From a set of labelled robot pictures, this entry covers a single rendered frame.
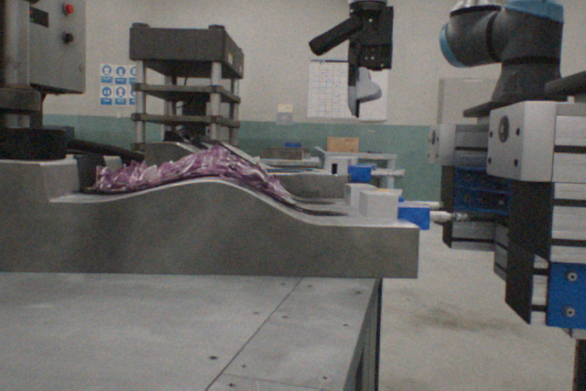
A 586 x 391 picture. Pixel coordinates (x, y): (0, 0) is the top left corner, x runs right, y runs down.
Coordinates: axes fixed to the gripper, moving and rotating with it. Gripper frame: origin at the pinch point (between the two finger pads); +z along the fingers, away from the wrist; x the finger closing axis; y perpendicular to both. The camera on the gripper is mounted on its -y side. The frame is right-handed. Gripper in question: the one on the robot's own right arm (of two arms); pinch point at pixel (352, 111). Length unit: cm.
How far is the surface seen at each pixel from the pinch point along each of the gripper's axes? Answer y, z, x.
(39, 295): -18, 21, -63
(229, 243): -6, 18, -51
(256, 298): -1, 21, -57
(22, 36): -72, -15, -7
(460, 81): 69, -89, 619
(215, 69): -176, -64, 339
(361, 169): 3.6, 11.2, -13.0
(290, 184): -7.8, 14.0, -17.7
